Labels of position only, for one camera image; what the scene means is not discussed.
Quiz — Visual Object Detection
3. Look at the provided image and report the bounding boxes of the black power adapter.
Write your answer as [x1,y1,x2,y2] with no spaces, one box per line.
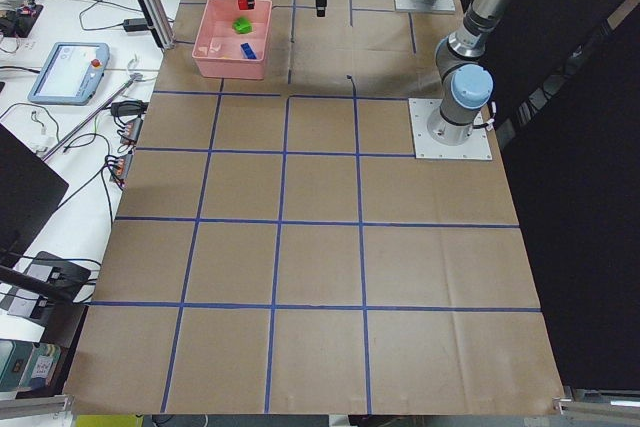
[122,18,148,32]

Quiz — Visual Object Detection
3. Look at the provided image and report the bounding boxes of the blue building block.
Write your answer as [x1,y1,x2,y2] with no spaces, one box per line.
[240,42,258,60]

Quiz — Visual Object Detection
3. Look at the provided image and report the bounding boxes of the green building block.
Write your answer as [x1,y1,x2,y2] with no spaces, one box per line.
[232,17,253,35]

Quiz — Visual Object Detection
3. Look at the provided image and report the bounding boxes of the black monitor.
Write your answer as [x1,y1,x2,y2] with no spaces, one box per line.
[1,126,69,267]

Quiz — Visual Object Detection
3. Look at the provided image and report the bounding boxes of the teach pendant tablet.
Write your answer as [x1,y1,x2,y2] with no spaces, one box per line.
[27,42,110,105]

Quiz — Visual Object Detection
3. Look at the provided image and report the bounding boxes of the pink plastic box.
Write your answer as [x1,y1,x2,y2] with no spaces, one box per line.
[192,0,273,80]

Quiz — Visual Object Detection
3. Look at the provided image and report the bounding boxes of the orange terminal block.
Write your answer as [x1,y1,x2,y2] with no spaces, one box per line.
[118,117,143,145]
[106,152,133,186]

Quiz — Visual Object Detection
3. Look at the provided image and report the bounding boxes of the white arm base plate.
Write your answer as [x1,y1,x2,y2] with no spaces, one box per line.
[408,98,493,162]

